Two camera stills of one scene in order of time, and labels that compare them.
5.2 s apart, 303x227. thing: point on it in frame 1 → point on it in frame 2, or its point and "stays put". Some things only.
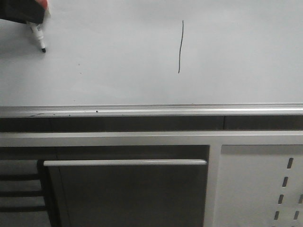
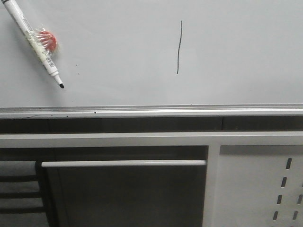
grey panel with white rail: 129,193 stays put
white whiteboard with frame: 155,58 stays put
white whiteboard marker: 36,28 → 20,20
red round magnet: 44,3 → 48,39
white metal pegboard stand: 254,178 stays put
